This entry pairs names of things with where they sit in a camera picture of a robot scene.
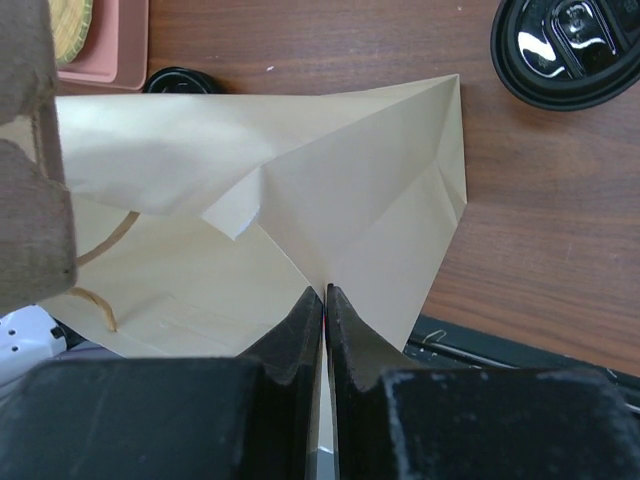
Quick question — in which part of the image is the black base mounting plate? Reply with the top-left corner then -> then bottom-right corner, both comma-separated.
404,315 -> 639,416

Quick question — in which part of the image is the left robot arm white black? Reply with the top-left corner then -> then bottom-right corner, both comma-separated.
0,305 -> 67,399

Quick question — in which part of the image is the brown paper bag with handles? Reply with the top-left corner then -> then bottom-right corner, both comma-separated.
43,75 -> 467,357

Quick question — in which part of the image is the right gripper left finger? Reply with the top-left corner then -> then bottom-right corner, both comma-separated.
1,289 -> 323,479

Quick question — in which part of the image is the salmon pink tray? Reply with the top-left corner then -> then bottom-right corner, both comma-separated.
58,0 -> 150,90

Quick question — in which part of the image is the black cup lid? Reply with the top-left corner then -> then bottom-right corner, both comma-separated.
490,0 -> 639,112

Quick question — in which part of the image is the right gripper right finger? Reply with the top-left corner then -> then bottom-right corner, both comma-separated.
325,285 -> 639,479

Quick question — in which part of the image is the yellow woven coaster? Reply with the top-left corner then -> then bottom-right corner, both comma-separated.
49,0 -> 94,67

